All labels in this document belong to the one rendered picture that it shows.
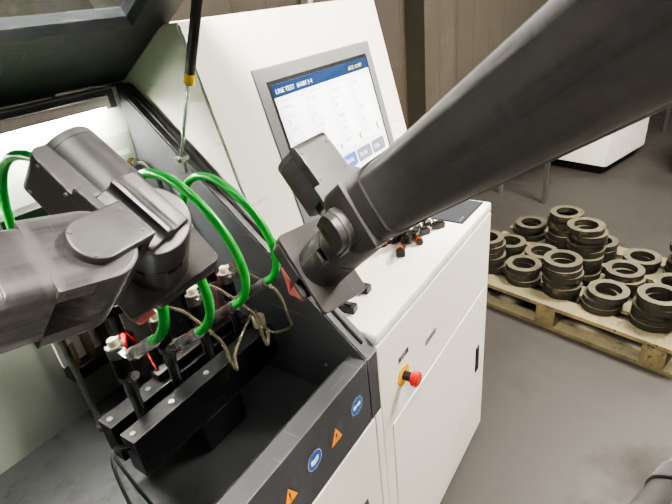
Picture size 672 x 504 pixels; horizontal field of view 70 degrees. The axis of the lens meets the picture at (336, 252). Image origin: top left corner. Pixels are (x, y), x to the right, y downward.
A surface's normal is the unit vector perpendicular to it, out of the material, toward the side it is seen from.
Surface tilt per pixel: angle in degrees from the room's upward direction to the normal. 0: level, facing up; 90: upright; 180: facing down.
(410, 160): 99
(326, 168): 45
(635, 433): 0
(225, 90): 76
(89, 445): 0
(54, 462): 0
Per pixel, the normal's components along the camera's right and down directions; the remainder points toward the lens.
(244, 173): 0.78, -0.03
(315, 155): 0.15, -0.33
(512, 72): -0.83, 0.45
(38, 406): 0.83, 0.18
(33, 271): 0.58, -0.58
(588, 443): -0.11, -0.88
